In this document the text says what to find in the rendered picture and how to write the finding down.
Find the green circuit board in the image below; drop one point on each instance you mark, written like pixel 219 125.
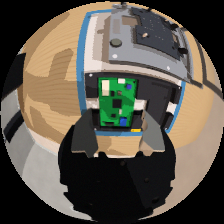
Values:
pixel 116 100

